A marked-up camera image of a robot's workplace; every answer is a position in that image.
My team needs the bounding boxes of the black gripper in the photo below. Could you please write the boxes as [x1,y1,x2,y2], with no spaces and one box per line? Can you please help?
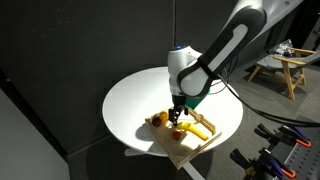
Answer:
[167,94,190,127]

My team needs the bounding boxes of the wooden tray box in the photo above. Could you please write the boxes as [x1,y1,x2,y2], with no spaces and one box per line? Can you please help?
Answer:
[143,104,223,170]

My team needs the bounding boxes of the small yellow round fruit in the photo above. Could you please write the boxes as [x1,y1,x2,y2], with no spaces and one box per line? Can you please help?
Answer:
[158,111,170,125]

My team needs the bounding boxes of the small dark red fruit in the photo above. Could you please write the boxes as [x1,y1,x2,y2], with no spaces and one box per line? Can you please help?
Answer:
[151,116,163,128]

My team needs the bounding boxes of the yellow banana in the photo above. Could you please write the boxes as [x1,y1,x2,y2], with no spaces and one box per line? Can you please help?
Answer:
[176,121,210,142]

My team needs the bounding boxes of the purple clamp with orange tips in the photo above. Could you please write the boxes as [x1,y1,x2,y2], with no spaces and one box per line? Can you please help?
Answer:
[254,122,313,149]
[229,147,297,180]

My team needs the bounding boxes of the wooden armchair with grey seat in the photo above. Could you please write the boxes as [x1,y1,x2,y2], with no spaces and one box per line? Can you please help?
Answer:
[248,47,320,101]

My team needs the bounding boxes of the clear plastic bag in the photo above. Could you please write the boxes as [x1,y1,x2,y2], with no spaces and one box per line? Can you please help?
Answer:
[269,39,296,57]

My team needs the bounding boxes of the black perforated board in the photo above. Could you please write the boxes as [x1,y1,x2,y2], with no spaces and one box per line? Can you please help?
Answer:
[285,126,320,180]

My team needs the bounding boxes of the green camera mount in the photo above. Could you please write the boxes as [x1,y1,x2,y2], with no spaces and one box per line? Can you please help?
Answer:
[184,87,212,111]

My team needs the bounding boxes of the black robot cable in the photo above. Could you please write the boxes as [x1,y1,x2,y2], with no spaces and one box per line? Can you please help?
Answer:
[209,68,320,128]

